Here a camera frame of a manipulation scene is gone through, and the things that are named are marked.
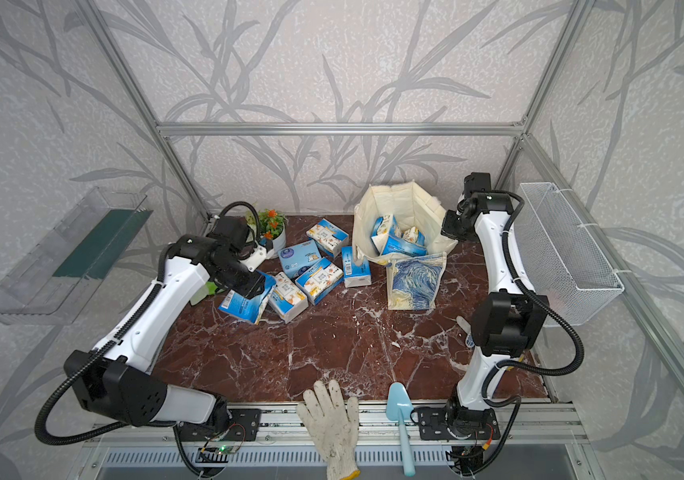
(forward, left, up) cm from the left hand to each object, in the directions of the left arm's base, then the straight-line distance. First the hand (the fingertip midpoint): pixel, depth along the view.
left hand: (256, 284), depth 78 cm
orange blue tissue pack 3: (+2, -5, -12) cm, 13 cm away
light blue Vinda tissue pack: (+19, -5, -14) cm, 25 cm away
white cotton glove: (-30, -21, -17) cm, 41 cm away
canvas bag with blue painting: (+6, -44, -8) cm, 45 cm away
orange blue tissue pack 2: (+9, -15, -12) cm, 22 cm away
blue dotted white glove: (-4, -61, -19) cm, 64 cm away
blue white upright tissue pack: (+11, -26, -13) cm, 31 cm away
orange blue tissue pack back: (+27, -16, -12) cm, 34 cm away
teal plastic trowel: (-26, -38, -18) cm, 49 cm away
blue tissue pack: (-8, 0, +1) cm, 8 cm away
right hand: (+17, -54, +4) cm, 56 cm away
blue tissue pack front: (+15, -38, -1) cm, 41 cm away
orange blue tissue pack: (+25, -35, -5) cm, 44 cm away
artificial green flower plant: (+24, +1, -2) cm, 24 cm away
